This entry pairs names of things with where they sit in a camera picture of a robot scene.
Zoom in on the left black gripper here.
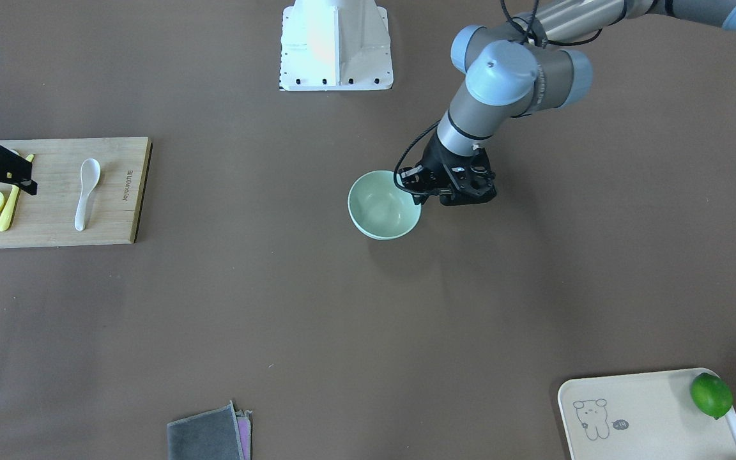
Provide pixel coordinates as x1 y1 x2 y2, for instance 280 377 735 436
398 134 497 206

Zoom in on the light green bowl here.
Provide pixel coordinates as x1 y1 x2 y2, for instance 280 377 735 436
348 170 422 241

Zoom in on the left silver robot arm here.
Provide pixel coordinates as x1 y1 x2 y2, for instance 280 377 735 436
392 1 736 206

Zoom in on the white ceramic spoon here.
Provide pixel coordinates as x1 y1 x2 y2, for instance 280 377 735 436
74 158 102 232

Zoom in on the yellow plastic knife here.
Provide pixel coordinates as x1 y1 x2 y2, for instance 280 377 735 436
0 185 21 232

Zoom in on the bamboo cutting board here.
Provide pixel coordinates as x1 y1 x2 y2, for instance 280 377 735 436
0 137 152 249

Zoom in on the beige serving tray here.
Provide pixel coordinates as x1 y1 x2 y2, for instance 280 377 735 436
557 367 736 459

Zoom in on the folded grey cloth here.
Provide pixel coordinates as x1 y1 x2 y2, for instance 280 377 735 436
167 401 253 459

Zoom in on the green lime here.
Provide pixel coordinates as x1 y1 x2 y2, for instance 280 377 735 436
689 372 733 420

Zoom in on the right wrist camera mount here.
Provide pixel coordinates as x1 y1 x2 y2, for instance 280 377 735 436
0 145 38 196

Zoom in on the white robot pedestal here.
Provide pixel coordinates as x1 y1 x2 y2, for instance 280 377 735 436
279 1 394 91

